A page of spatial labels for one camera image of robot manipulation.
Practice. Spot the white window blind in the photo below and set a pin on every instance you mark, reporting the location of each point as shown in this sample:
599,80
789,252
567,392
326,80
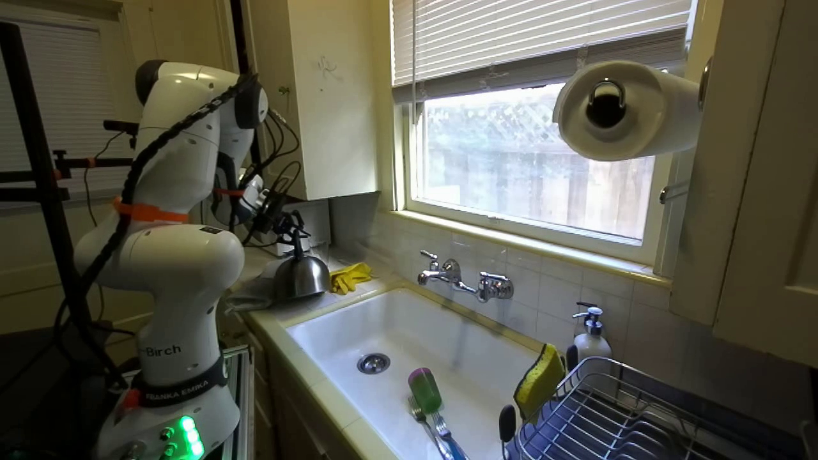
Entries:
527,38

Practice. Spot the white soap pump bottle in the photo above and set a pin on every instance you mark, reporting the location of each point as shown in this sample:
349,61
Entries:
588,336

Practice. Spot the yellow rubber gloves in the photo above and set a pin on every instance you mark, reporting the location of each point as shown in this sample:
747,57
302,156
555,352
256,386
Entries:
352,277

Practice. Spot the green dish brush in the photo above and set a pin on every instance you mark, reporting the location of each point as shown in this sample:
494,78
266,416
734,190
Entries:
425,392

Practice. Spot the tall pale wall cabinet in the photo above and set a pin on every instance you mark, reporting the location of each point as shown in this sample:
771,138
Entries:
758,170

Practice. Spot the white kitchen sink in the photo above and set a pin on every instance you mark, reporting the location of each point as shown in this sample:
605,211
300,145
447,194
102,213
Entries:
425,332

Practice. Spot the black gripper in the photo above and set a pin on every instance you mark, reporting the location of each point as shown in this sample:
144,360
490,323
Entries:
254,197

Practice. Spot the blue dish rack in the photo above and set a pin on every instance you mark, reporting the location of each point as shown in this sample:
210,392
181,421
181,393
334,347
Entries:
597,425

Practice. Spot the white paper towel roll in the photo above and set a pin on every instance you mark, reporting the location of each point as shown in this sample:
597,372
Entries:
629,110

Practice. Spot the chrome wall faucet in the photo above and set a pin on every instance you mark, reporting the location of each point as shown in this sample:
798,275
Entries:
444,271

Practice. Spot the metal sink drain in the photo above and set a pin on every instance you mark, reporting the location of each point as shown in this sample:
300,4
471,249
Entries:
374,364

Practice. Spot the white framed window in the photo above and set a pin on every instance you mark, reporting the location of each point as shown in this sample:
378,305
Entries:
513,161

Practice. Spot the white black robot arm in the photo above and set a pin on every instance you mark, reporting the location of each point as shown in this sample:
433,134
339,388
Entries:
183,263

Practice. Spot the black tripod stand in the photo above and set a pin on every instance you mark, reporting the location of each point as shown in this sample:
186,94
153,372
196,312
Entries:
41,170

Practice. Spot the pale wall cabinet with latch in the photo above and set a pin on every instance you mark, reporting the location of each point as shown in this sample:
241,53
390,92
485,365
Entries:
334,102

